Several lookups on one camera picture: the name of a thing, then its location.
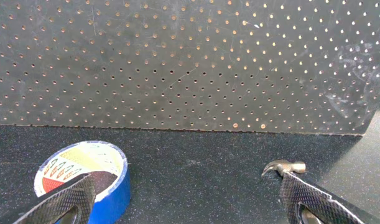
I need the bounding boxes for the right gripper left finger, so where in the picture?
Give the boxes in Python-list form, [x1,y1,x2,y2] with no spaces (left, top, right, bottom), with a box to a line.
[0,172,96,224]

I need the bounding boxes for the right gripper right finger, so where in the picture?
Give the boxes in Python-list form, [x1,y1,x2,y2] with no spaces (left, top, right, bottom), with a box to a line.
[279,171,380,224]

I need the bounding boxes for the hammer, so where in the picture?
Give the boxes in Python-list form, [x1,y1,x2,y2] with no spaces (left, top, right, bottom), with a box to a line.
[261,159,307,179]

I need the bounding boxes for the black pegboard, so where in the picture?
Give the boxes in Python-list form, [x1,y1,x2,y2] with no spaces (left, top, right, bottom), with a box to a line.
[0,0,380,136]

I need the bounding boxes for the roll of blue tape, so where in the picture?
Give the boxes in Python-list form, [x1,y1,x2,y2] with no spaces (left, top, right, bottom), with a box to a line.
[33,140,132,224]

